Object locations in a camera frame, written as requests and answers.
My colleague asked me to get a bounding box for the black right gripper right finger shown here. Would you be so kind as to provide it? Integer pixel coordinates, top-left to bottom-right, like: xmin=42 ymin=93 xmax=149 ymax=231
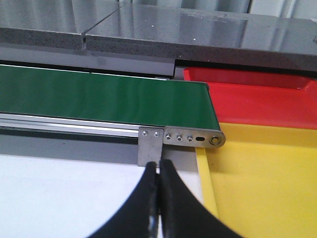
xmin=159 ymin=159 xmax=240 ymax=238

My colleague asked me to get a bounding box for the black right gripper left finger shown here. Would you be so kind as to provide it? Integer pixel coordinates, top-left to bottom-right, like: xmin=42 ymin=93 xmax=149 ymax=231
xmin=89 ymin=162 xmax=159 ymax=238

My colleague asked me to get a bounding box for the right metal conveyor leg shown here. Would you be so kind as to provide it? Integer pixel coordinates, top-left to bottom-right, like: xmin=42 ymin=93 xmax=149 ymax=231
xmin=137 ymin=126 xmax=164 ymax=167

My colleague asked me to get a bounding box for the yellow plastic tray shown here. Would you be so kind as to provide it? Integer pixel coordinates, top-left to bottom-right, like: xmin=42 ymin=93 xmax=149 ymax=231
xmin=196 ymin=123 xmax=317 ymax=238

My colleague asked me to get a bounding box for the green conveyor belt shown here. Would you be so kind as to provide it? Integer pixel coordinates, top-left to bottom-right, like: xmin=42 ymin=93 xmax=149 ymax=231
xmin=0 ymin=65 xmax=220 ymax=130

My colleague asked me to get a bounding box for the red plastic tray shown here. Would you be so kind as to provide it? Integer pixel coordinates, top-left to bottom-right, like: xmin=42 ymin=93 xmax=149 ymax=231
xmin=183 ymin=67 xmax=317 ymax=129

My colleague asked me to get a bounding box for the grey stone slab left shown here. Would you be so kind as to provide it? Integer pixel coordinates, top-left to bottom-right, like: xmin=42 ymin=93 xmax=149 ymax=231
xmin=0 ymin=0 xmax=124 ymax=50

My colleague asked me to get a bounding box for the aluminium conveyor frame rail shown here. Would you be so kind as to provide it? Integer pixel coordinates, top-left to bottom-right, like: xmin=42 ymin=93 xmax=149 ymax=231
xmin=0 ymin=113 xmax=226 ymax=148

